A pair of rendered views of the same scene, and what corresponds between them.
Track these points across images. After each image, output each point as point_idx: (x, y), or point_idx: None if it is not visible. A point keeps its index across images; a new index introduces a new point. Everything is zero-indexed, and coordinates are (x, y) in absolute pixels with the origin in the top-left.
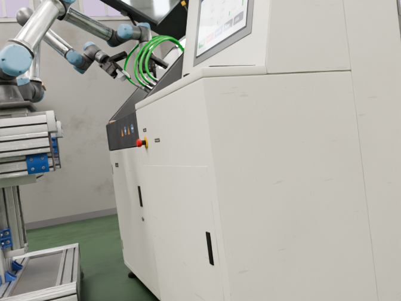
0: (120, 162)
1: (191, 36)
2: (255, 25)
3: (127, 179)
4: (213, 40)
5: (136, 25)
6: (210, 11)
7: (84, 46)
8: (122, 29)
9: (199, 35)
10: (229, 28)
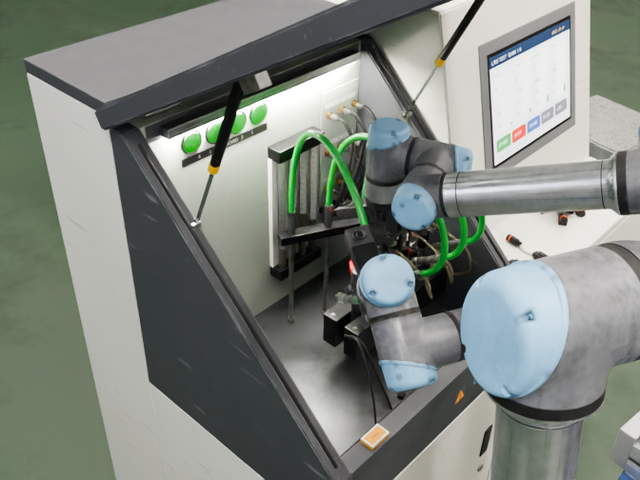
0: (417, 475)
1: (469, 130)
2: (577, 115)
3: (443, 470)
4: (527, 136)
5: (405, 135)
6: (512, 90)
7: (413, 285)
8: (470, 165)
9: (495, 130)
10: (550, 119)
